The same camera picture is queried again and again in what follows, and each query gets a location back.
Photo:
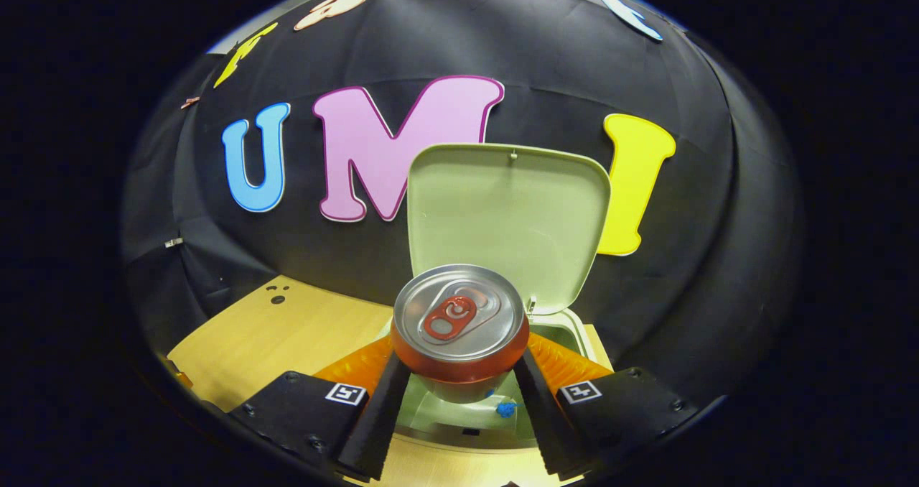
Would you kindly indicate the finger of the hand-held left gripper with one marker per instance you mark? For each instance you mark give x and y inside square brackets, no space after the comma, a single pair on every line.
[182,378]

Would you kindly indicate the green desktop garbage bin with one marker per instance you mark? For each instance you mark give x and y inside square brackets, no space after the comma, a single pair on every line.
[510,214]

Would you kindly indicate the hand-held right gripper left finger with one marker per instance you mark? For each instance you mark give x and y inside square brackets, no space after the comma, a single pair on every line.
[377,429]

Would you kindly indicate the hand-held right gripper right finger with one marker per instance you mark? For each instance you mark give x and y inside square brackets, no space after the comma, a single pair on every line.
[546,429]

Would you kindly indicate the blue paper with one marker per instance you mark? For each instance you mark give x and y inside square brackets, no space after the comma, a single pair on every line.
[506,409]

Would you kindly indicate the wooden desktop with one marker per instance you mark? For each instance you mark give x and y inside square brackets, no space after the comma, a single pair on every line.
[251,343]

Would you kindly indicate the black backdrop cloth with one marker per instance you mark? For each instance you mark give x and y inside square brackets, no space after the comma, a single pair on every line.
[546,77]

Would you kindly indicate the small copper clip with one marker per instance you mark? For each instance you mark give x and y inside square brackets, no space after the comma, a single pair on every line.
[189,102]

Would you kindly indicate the orange pop can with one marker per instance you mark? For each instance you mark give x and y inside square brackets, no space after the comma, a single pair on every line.
[459,329]

